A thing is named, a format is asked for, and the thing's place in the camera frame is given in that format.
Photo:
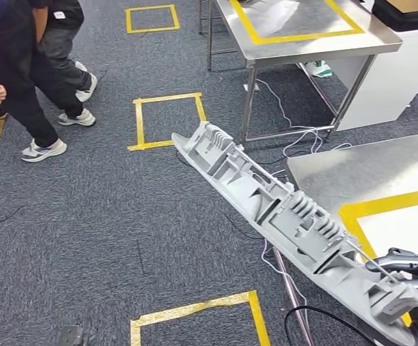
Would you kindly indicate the grey plastic car trim part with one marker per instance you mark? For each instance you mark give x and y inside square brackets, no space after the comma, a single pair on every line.
[266,200]

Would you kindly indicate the brown cardboard box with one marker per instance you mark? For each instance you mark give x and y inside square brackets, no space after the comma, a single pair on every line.
[414,5]

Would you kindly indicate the stainless steel table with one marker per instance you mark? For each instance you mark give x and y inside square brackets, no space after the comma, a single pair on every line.
[339,176]
[302,50]

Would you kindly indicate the dark grey robot foot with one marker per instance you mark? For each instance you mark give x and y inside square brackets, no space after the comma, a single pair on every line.
[70,336]

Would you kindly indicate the person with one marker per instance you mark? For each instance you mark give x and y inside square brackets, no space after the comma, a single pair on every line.
[319,69]
[14,62]
[61,43]

